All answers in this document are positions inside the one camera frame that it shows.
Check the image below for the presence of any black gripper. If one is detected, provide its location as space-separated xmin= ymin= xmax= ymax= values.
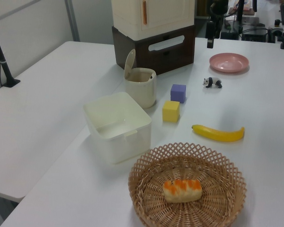
xmin=206 ymin=0 xmax=229 ymax=49

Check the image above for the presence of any cream dustbin with lid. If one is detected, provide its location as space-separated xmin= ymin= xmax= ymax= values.
xmin=123 ymin=49 xmax=157 ymax=109

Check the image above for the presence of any pink plastic plate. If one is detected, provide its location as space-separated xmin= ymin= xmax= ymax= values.
xmin=209 ymin=53 xmax=250 ymax=73

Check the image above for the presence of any toy panda figure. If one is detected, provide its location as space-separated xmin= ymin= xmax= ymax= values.
xmin=203 ymin=77 xmax=223 ymax=89

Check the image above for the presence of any cream storage cabinet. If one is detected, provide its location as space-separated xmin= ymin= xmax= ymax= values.
xmin=111 ymin=0 xmax=195 ymax=40

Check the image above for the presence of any purple foam cube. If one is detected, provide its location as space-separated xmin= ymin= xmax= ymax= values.
xmin=170 ymin=84 xmax=187 ymax=104

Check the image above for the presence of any yellow foam cube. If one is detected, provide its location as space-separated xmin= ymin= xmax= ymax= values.
xmin=162 ymin=100 xmax=181 ymax=123

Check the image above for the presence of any yellow toy banana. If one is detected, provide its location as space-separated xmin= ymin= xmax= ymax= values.
xmin=191 ymin=124 xmax=245 ymax=143

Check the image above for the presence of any white plastic storage container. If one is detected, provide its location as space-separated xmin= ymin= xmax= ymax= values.
xmin=82 ymin=91 xmax=153 ymax=166

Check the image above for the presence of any toy bread with orange top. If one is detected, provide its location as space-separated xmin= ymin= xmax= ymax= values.
xmin=162 ymin=179 xmax=203 ymax=203

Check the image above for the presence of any woven wicker basket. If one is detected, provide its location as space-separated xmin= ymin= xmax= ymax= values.
xmin=128 ymin=142 xmax=248 ymax=227

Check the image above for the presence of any aluminium frame post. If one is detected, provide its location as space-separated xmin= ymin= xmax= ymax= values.
xmin=65 ymin=0 xmax=81 ymax=42

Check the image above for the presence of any black camera stand pole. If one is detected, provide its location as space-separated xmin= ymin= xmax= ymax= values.
xmin=0 ymin=18 xmax=21 ymax=88

